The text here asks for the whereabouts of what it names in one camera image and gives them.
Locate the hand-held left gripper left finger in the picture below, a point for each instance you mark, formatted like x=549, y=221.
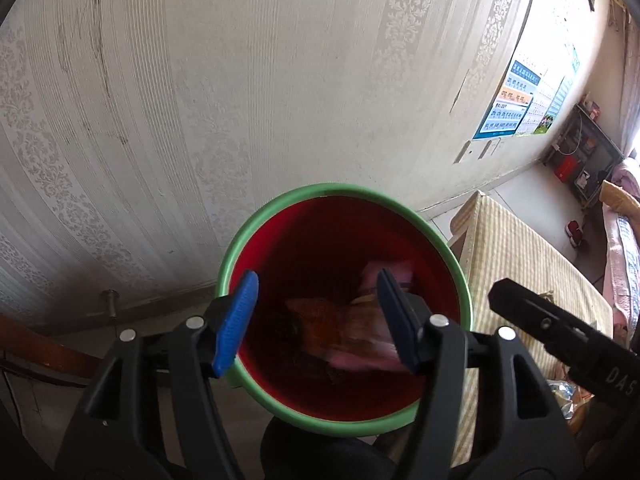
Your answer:
x=235, y=320

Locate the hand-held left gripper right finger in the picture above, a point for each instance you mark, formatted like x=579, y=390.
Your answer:
x=395, y=315

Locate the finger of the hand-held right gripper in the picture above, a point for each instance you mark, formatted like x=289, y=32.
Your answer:
x=530, y=310

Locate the red bin with green rim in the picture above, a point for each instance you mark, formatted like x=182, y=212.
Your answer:
x=310, y=240

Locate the pink plastic wrapper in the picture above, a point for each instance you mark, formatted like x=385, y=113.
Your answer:
x=400, y=272

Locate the table with yellow checked cloth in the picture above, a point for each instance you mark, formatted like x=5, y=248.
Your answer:
x=510, y=260

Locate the snack bag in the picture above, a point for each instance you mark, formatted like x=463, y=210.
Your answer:
x=570, y=402

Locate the orange plastic wrapper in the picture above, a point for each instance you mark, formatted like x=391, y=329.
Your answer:
x=330, y=320

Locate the yellow pillow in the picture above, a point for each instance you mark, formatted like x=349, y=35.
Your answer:
x=620, y=196

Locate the red box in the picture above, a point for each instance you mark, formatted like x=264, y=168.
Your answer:
x=565, y=169

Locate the grey shelf unit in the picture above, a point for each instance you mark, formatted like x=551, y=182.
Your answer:
x=595, y=155

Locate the folded pink blanket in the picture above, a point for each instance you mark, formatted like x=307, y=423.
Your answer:
x=627, y=172

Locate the pale curtain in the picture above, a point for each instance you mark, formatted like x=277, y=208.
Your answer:
x=629, y=90

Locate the metal wall bolt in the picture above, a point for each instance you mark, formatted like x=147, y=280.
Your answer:
x=111, y=302

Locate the white wall socket plate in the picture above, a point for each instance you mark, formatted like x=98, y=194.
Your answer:
x=462, y=152
x=488, y=148

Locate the white chart wall poster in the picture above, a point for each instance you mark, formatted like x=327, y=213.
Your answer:
x=542, y=110

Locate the blue bordered wall poster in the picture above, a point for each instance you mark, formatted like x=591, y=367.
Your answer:
x=507, y=105

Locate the teal bordered wall poster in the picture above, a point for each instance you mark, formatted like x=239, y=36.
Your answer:
x=565, y=90

